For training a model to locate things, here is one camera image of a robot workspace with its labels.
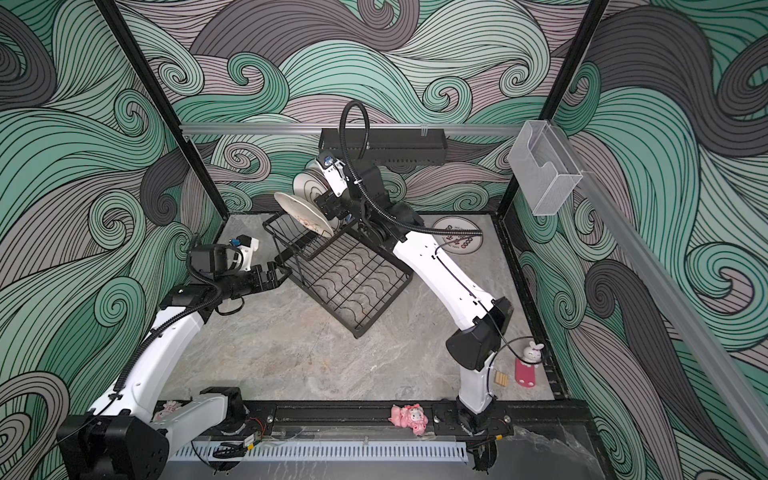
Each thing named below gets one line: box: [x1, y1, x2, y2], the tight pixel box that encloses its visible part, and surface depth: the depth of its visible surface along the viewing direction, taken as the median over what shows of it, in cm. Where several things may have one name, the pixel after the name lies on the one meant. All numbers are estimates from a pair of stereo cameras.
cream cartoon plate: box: [274, 192, 335, 238], surface depth 81 cm
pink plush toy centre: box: [388, 403, 429, 436], surface depth 73 cm
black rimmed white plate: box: [292, 170, 329, 201], surface depth 84 cm
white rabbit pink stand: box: [515, 341, 545, 388], surface depth 79 cm
